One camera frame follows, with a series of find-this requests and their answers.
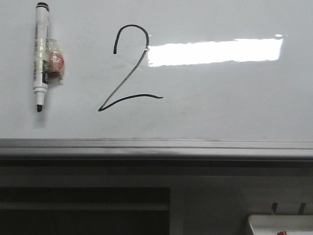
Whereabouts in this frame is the red magnet taped to marker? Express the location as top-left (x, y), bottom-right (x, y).
top-left (47, 39), bottom-right (65, 84)

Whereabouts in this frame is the white black-tipped whiteboard marker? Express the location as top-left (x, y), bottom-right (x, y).
top-left (33, 2), bottom-right (50, 113)

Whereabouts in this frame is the left metal hook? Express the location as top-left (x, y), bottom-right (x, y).
top-left (271, 202), bottom-right (278, 215)

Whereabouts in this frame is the metal hook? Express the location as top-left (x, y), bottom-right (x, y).
top-left (298, 203), bottom-right (306, 215)
top-left (271, 202), bottom-right (278, 215)

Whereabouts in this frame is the white tray with red item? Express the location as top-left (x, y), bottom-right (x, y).
top-left (246, 215), bottom-right (313, 235)

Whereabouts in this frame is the dark vent panel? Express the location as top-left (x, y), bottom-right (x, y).
top-left (0, 187), bottom-right (170, 235)

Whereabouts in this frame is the right metal hook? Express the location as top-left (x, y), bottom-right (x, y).
top-left (298, 203), bottom-right (306, 215)

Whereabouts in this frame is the white whiteboard with frame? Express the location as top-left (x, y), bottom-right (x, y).
top-left (0, 0), bottom-right (313, 162)

